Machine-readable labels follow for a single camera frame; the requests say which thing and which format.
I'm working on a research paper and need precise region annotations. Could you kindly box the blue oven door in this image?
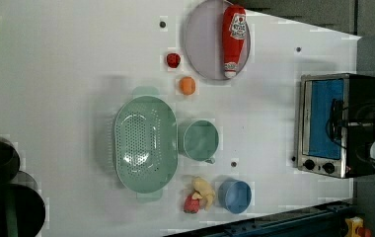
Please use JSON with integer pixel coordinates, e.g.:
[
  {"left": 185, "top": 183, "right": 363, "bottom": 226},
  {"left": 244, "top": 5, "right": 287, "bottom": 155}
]
[{"left": 303, "top": 79, "right": 344, "bottom": 160}]

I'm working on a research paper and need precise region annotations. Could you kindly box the black toaster oven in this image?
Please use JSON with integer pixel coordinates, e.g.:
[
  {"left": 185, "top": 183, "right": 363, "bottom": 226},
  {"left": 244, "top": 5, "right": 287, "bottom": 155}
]
[{"left": 296, "top": 73, "right": 375, "bottom": 179}]

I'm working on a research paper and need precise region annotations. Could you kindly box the green measuring cup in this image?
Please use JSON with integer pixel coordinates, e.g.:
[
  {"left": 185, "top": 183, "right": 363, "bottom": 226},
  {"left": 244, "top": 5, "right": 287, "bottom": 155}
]
[{"left": 178, "top": 119, "right": 219, "bottom": 164}]

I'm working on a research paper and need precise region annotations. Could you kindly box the orange toy fruit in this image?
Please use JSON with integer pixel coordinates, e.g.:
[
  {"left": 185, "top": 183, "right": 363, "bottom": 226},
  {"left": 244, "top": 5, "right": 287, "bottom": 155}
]
[{"left": 179, "top": 77, "right": 196, "bottom": 96}]

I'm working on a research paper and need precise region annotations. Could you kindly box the green perforated colander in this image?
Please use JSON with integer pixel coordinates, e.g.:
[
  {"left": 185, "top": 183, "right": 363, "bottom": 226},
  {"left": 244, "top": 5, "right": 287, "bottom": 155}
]
[{"left": 112, "top": 87, "right": 178, "bottom": 202}]

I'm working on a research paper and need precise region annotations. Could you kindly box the red strawberry toy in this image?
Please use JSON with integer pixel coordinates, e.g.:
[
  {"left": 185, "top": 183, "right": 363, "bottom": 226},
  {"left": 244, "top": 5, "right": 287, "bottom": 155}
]
[{"left": 166, "top": 52, "right": 181, "bottom": 68}]

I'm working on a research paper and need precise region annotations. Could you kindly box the yellow plush toy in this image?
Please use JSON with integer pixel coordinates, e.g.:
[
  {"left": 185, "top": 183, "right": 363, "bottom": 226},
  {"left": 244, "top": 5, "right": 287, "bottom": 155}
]
[{"left": 191, "top": 177, "right": 216, "bottom": 210}]

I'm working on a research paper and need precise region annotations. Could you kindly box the lavender round plate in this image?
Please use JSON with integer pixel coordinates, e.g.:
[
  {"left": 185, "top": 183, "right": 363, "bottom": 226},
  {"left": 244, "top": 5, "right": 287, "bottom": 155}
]
[{"left": 184, "top": 0, "right": 251, "bottom": 80}]

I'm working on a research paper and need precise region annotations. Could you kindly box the red toy fruit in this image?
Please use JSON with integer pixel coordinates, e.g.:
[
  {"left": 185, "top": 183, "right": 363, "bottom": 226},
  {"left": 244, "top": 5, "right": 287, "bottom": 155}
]
[{"left": 184, "top": 195, "right": 200, "bottom": 213}]

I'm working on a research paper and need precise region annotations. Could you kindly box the blue cup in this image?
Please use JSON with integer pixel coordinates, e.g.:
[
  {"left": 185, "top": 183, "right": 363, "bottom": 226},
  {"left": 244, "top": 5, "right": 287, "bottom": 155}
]
[{"left": 218, "top": 179, "right": 252, "bottom": 214}]

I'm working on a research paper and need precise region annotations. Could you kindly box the red ketchup bottle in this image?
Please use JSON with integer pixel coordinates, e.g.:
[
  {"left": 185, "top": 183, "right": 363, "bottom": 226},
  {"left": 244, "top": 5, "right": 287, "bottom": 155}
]
[{"left": 222, "top": 5, "right": 247, "bottom": 78}]

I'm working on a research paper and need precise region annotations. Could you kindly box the blue metal frame rail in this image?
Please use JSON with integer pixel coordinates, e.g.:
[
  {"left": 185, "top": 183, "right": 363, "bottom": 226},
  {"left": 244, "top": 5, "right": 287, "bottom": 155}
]
[{"left": 166, "top": 201, "right": 355, "bottom": 237}]

